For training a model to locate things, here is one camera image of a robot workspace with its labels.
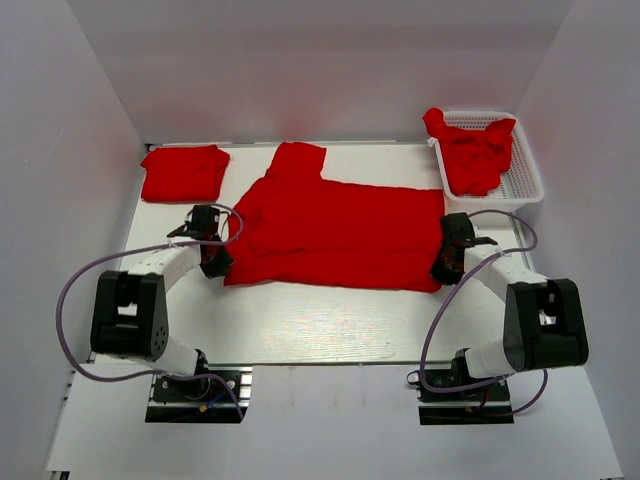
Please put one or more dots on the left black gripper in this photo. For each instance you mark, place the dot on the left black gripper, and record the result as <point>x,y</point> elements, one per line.
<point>217,269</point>

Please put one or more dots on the red t shirts in basket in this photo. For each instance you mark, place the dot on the red t shirts in basket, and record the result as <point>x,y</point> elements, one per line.
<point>474,160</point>

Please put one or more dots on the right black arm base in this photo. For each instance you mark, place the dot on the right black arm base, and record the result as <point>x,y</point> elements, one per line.
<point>490,405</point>

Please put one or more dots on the red t shirt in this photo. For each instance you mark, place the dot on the red t shirt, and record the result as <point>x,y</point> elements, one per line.
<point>184,174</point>
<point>293,225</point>

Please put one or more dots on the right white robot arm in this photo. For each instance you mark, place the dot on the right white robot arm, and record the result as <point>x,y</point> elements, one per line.
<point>543,326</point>

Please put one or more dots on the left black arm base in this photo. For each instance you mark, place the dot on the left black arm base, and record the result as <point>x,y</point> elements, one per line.
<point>204,401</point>

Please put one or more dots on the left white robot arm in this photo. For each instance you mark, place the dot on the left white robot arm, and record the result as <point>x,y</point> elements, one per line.
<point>130,318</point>

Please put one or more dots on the white plastic basket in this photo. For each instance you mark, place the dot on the white plastic basket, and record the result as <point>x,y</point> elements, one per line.
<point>520,185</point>

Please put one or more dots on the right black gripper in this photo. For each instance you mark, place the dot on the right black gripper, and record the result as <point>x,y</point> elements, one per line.
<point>439,274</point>

